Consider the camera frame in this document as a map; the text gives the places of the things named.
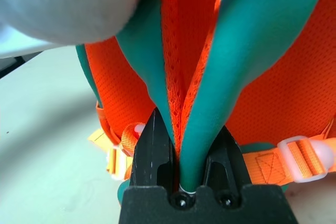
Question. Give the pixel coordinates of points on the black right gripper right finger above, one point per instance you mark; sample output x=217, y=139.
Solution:
x=228, y=161

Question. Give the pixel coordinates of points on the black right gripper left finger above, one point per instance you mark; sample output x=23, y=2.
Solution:
x=149, y=155

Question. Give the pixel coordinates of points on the teal and orange backpack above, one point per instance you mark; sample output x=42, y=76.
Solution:
x=275, y=90

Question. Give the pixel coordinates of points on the grey plush toy pendant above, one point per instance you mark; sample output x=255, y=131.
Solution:
x=65, y=6

